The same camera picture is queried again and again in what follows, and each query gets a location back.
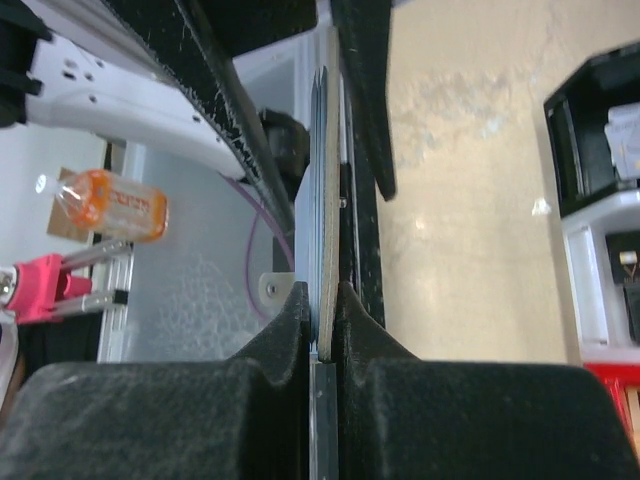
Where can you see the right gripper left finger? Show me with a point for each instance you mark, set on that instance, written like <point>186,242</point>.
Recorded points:
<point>245,417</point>

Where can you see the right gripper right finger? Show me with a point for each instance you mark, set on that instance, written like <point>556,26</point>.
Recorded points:
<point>401,417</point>

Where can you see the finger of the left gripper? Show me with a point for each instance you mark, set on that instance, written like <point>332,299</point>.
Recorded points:
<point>195,42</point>

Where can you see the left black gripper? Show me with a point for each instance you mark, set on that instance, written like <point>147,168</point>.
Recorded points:
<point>362,250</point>

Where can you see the grey card holder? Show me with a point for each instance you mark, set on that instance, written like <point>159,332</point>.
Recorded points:
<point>319,454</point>

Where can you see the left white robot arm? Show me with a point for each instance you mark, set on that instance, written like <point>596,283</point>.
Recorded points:
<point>49,80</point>

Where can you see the orange plastic bottle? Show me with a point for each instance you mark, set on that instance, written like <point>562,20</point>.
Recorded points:
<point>106,203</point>

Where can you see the white plastic bin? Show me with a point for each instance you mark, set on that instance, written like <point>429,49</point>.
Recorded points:
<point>600,311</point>

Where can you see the red plastic bin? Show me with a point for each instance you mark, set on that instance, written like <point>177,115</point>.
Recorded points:
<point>622,382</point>

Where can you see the black plastic bin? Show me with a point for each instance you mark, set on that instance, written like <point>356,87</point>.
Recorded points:
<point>576,114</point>

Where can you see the pink clamp fixture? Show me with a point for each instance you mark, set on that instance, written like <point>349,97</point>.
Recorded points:
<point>53,287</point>

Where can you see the crumpled plastic bag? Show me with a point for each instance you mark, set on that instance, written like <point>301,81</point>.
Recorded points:
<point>622,134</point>

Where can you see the black object in white bin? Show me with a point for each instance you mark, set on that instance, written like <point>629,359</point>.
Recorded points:
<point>623,252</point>

